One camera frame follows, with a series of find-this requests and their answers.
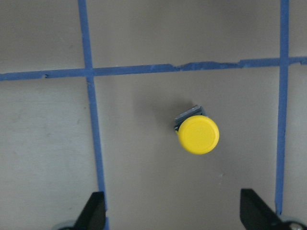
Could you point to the yellow push button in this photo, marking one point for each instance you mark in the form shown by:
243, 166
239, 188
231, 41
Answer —
197, 133

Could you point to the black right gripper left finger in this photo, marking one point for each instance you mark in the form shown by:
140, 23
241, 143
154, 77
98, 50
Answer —
92, 216

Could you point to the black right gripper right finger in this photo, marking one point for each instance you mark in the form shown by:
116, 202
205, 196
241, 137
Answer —
255, 214

